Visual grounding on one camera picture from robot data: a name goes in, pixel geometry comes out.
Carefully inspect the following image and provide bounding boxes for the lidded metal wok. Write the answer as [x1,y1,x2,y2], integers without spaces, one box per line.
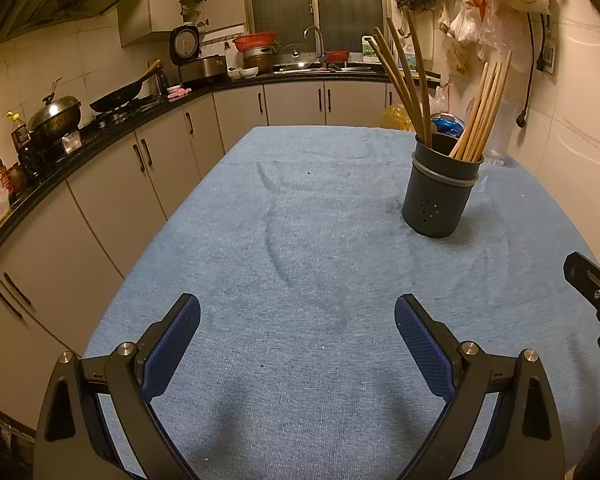
[27,79,83,143]

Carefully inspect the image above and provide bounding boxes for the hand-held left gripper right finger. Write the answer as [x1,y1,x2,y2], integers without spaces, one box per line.
[394,294,566,480]

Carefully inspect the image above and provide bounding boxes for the beige kitchen cabinets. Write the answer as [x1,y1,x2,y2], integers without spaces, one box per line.
[117,0,213,48]
[0,80,401,431]

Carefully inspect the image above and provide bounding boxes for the yellow cap oil bottle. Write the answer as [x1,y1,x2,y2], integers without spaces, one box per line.
[7,112,33,161]

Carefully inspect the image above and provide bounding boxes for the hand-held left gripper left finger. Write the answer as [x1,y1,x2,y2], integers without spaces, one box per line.
[32,292,202,480]

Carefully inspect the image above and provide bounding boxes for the beige upper kitchen cabinets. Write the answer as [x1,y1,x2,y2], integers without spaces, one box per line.
[117,0,213,48]

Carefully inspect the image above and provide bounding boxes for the black frying pan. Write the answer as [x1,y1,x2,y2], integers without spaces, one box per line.
[89,60,163,113]

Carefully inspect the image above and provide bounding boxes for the gas stove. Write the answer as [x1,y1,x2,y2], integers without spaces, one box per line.
[92,97,163,128]

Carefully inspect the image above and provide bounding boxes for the metal pot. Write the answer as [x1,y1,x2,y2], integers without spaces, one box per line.
[242,47,275,73]

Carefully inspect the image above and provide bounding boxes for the kitchen window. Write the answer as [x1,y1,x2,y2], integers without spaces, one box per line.
[243,0,391,53]

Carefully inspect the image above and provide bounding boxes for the beige lower kitchen cabinets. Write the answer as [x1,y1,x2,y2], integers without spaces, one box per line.
[0,80,401,431]

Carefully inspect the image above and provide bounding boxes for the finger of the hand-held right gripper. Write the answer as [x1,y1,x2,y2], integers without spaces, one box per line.
[564,251,600,367]

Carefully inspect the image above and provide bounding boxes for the black power plug cable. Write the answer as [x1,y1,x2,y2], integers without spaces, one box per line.
[516,10,553,128]

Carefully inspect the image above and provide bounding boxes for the chrome faucet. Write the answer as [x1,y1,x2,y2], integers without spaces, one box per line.
[304,25,326,58]

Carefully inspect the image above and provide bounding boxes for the set of wooden chopsticks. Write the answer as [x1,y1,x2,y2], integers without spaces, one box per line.
[367,7,513,162]

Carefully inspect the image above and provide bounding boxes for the blue tablecloth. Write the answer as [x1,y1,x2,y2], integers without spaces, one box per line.
[82,126,600,480]

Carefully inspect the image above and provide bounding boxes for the range hood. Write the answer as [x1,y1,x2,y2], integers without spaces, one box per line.
[0,0,156,46]

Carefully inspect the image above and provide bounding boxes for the yellow plastic bag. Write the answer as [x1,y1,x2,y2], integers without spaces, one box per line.
[377,104,413,132]

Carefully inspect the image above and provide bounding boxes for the glass pot lid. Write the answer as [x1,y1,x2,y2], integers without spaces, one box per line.
[279,42,313,63]

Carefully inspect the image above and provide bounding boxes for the black kitchen countertop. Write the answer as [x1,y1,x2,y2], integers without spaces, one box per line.
[0,67,391,271]

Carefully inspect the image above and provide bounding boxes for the dark grey utensil holder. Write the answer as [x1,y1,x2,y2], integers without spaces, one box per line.
[401,136,485,238]

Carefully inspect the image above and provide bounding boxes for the clear plastic pitcher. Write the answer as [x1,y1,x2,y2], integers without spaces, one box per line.
[467,97,523,166]

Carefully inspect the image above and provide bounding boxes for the rice cooker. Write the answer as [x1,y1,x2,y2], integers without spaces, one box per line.
[170,24,228,83]

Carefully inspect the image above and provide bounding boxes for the wall power socket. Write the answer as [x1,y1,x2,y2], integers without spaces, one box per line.
[536,42,558,75]

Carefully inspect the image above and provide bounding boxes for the blue plastic bag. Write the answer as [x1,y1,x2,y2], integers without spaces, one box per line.
[430,115,465,137]

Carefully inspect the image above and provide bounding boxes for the large red basin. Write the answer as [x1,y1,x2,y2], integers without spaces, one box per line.
[232,31,277,53]

